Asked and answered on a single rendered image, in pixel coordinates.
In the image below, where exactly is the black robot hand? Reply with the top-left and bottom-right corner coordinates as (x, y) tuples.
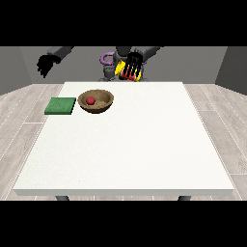
(122, 52), (144, 81)
(36, 54), (62, 79)

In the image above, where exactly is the green square pad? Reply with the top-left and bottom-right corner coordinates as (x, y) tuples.
(43, 96), (77, 116)

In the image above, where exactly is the brown wooden bowl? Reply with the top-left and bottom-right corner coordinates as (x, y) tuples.
(77, 89), (115, 115)

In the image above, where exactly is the yellow cup red melon print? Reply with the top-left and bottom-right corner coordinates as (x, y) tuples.
(114, 60), (143, 83)

